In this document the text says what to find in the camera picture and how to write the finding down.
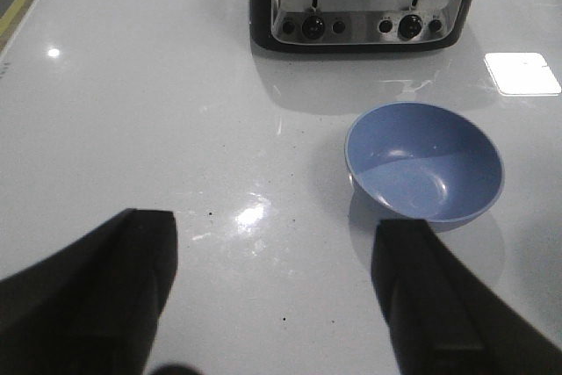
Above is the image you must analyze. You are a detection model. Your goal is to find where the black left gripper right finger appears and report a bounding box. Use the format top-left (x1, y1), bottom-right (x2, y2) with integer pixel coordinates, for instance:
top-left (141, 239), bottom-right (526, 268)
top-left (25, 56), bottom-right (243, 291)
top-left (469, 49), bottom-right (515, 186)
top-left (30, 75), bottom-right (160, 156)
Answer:
top-left (371, 220), bottom-right (561, 374)

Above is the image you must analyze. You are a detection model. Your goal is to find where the black chrome four-slot toaster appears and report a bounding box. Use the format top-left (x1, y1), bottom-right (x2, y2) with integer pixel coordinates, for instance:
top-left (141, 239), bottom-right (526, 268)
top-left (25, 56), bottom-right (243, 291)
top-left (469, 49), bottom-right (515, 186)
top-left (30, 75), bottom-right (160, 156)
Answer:
top-left (249, 0), bottom-right (472, 54)

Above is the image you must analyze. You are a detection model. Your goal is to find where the blue bowl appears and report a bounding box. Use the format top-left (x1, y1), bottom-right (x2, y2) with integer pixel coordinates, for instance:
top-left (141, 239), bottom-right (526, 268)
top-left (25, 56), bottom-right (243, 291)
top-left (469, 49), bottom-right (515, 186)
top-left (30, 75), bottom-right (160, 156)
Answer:
top-left (344, 102), bottom-right (505, 230)

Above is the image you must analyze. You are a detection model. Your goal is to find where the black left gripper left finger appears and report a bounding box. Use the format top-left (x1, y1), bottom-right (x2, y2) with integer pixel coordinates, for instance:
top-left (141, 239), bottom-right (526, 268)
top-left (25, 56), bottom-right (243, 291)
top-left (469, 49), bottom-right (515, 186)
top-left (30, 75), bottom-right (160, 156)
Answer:
top-left (1, 209), bottom-right (177, 374)

